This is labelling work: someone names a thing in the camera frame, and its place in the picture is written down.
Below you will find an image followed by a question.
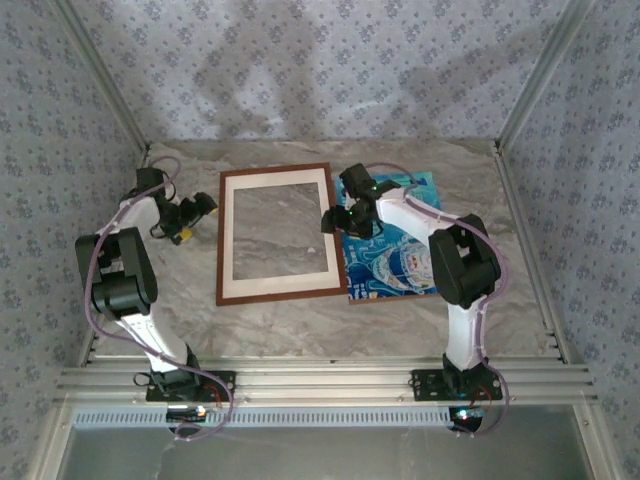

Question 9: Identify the blue illustrated photo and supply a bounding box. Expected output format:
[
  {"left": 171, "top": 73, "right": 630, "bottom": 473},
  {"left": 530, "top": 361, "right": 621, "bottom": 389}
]
[{"left": 332, "top": 171, "right": 442, "bottom": 301}]

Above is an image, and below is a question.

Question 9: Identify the cream mat board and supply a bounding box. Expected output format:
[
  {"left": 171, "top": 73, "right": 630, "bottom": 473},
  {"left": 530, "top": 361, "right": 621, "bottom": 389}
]
[{"left": 222, "top": 168, "right": 344, "bottom": 300}]

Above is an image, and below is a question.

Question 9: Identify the brown wooden picture frame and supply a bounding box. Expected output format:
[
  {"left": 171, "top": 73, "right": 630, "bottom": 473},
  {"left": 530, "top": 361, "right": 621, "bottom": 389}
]
[{"left": 215, "top": 162, "right": 350, "bottom": 307}]

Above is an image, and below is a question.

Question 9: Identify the small controller circuit board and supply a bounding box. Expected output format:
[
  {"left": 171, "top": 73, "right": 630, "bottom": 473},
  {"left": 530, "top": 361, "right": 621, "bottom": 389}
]
[
  {"left": 448, "top": 405, "right": 489, "bottom": 434},
  {"left": 166, "top": 405, "right": 209, "bottom": 424}
]

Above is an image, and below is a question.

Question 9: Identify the grey metal sheet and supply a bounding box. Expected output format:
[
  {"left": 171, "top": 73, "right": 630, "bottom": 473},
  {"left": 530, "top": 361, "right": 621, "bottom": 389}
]
[{"left": 54, "top": 427, "right": 599, "bottom": 480}]

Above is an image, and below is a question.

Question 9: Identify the aluminium side rail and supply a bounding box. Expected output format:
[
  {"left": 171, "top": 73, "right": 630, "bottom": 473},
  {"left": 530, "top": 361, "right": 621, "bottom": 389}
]
[
  {"left": 74, "top": 147, "right": 154, "bottom": 369},
  {"left": 492, "top": 142, "right": 574, "bottom": 365}
]

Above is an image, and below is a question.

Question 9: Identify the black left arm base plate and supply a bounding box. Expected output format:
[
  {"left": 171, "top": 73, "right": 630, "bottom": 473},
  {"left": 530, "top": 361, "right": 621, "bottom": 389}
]
[{"left": 145, "top": 369, "right": 237, "bottom": 403}]

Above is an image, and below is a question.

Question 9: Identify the aluminium corner post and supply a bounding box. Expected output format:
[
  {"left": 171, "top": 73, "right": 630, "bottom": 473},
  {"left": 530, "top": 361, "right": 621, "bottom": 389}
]
[
  {"left": 52, "top": 0, "right": 152, "bottom": 154},
  {"left": 495, "top": 0, "right": 597, "bottom": 151}
]

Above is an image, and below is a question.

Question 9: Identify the aluminium mounting rail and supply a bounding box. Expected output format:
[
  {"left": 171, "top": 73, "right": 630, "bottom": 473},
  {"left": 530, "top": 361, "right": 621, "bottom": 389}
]
[{"left": 53, "top": 355, "right": 599, "bottom": 405}]

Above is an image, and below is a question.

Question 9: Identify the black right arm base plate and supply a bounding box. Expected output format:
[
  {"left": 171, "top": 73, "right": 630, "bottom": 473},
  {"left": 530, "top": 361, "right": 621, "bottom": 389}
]
[{"left": 410, "top": 368, "right": 504, "bottom": 402}]

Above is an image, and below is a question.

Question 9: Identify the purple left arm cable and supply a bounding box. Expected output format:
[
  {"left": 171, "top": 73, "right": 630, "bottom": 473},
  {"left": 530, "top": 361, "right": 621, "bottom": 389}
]
[{"left": 83, "top": 155, "right": 236, "bottom": 444}]

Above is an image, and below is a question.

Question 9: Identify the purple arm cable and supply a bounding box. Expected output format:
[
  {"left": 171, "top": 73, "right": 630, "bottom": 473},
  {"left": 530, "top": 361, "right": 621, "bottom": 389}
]
[
  {"left": 372, "top": 162, "right": 512, "bottom": 439},
  {"left": 83, "top": 155, "right": 236, "bottom": 444}
]

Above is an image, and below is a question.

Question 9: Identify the grey slotted cable duct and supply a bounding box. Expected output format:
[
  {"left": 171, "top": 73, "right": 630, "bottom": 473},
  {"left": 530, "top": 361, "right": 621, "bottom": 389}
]
[{"left": 72, "top": 405, "right": 454, "bottom": 430}]

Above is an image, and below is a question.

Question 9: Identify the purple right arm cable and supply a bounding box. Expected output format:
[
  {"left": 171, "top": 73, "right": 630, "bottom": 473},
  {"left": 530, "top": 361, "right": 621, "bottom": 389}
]
[{"left": 372, "top": 162, "right": 512, "bottom": 439}]

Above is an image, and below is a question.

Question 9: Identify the aluminium lower frame beam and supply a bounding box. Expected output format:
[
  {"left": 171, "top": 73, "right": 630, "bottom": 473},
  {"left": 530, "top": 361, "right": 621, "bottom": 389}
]
[
  {"left": 27, "top": 404, "right": 76, "bottom": 480},
  {"left": 574, "top": 403, "right": 624, "bottom": 480}
]

